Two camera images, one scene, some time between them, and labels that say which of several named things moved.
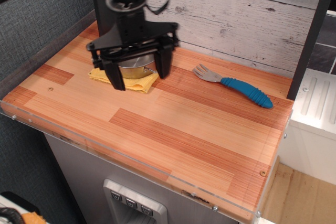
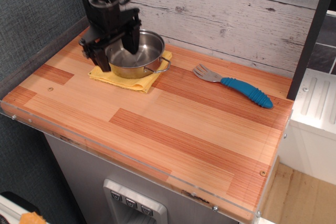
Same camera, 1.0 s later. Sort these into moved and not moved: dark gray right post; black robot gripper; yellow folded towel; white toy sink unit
Moved: black robot gripper
Not moved: yellow folded towel; white toy sink unit; dark gray right post
